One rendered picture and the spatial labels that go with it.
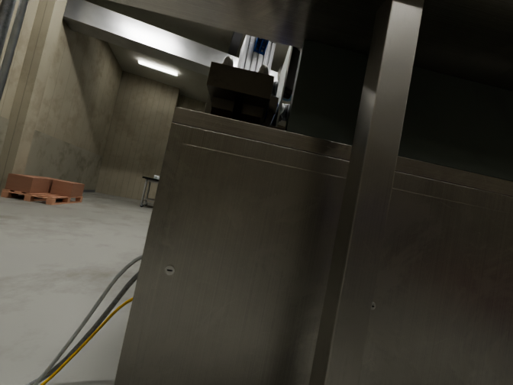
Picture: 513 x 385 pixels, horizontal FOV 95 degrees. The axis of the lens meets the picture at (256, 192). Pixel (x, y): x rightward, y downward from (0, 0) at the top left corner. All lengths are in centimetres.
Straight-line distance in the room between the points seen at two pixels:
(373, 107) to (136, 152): 967
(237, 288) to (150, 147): 943
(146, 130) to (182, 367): 961
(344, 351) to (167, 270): 39
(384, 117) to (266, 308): 48
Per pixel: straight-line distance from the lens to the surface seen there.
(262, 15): 68
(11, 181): 570
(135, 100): 1041
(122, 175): 996
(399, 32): 56
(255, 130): 59
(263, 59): 218
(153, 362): 70
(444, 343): 84
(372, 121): 47
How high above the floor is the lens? 71
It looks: 3 degrees up
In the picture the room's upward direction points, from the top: 11 degrees clockwise
